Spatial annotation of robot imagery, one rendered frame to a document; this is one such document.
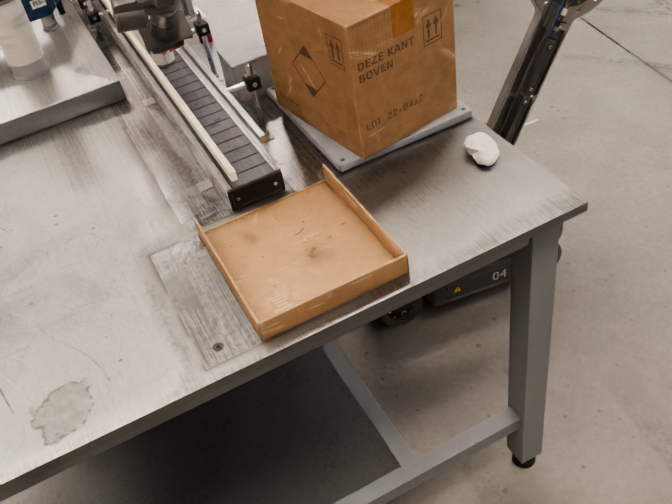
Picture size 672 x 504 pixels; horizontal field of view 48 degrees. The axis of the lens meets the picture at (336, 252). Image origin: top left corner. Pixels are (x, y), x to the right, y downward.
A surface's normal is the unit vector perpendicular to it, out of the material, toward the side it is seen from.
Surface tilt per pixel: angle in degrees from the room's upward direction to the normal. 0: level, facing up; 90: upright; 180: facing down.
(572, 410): 0
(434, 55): 90
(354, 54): 90
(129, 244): 0
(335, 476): 0
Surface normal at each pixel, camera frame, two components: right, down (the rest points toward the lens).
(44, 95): -0.14, -0.73
